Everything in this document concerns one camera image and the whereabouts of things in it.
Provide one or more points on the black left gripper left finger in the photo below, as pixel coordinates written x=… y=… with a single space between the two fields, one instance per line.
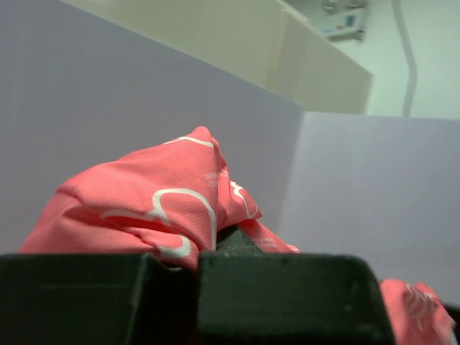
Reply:
x=94 y=299

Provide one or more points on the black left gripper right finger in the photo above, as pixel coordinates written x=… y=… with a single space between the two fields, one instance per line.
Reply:
x=246 y=296

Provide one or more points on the pink hooded jacket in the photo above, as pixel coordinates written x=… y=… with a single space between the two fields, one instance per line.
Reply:
x=171 y=201

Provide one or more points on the beige cabinet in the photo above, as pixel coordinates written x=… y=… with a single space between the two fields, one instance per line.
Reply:
x=268 y=43

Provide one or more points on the white wall pipe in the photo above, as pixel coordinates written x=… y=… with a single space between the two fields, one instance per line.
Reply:
x=407 y=48

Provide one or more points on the white wall device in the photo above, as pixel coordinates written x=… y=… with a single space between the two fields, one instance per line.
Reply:
x=345 y=20

